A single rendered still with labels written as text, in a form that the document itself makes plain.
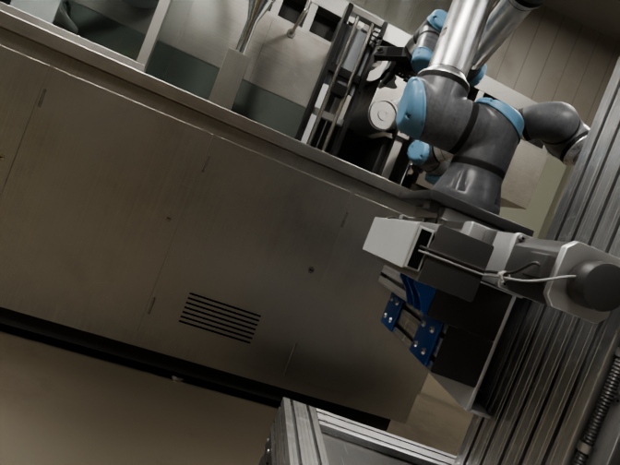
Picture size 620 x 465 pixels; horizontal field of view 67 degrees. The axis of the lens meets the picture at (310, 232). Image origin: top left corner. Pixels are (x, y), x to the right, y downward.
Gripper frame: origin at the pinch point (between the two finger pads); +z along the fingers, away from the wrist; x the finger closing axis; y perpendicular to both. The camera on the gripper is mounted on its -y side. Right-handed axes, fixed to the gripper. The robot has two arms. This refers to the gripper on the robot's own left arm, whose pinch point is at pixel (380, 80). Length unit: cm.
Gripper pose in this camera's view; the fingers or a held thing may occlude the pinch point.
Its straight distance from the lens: 182.2
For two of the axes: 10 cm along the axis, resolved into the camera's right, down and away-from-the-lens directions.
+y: 9.1, 3.3, 2.6
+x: 2.3, -9.0, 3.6
